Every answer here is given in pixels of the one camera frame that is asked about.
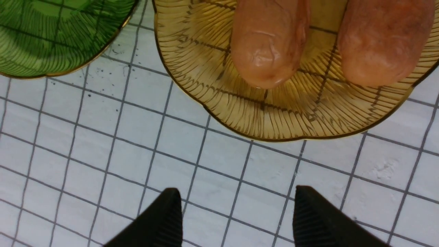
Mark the amber glass plate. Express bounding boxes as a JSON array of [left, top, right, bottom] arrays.
[[152, 0, 438, 142]]

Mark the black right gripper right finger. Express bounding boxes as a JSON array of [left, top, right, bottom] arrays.
[[292, 185, 388, 247]]

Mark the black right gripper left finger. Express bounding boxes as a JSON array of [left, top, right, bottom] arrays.
[[104, 188, 182, 247]]

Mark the green glass plate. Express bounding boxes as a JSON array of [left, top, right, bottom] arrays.
[[0, 0, 139, 80]]

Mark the brown potato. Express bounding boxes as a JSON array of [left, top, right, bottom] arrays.
[[230, 0, 311, 89], [337, 0, 435, 86]]

